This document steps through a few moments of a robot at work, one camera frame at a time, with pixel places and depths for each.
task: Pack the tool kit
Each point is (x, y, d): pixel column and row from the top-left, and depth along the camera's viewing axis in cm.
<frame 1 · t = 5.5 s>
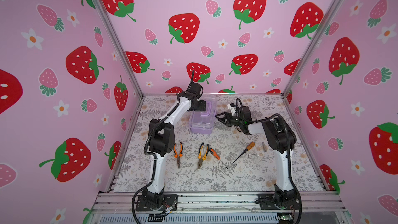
left hand: (201, 106, 98), fingers open
right hand: (217, 118, 99), fingers open
purple plastic tool box: (201, 122, 97), point 9 cm above the table
orange needle-nose pliers: (176, 155, 90), point 2 cm above the table
yellow combination pliers: (202, 153, 93), on the table
small orange black tool: (212, 151, 92), point 2 cm above the table
orange handle screwdriver: (250, 147, 94), on the table

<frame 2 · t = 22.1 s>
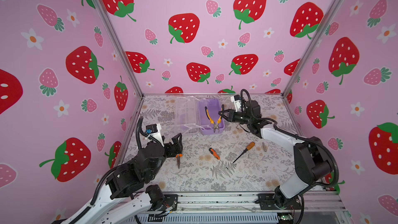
left hand: (175, 136, 64), fingers open
right hand: (218, 113, 83), fingers closed
yellow combination pliers: (215, 125, 85), point 17 cm above the table
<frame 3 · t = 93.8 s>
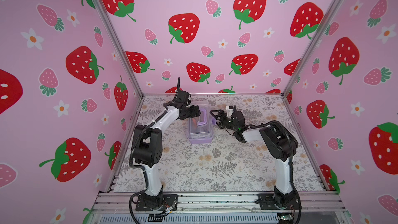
left hand: (196, 113, 95), fingers open
right hand: (210, 115, 93), fingers open
purple plastic tool box: (200, 128, 95), point 8 cm above the table
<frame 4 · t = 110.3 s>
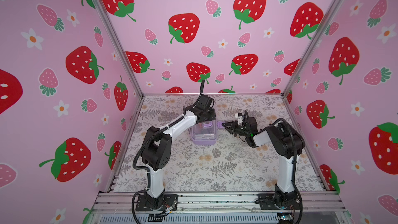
left hand: (214, 115, 92), fingers closed
right hand: (221, 124, 95), fingers closed
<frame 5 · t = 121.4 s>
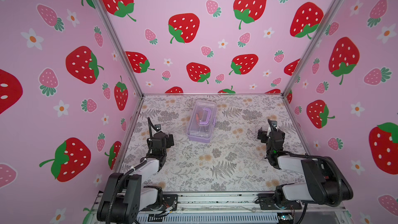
left hand: (160, 135, 90), fingers open
right hand: (270, 128, 90), fingers open
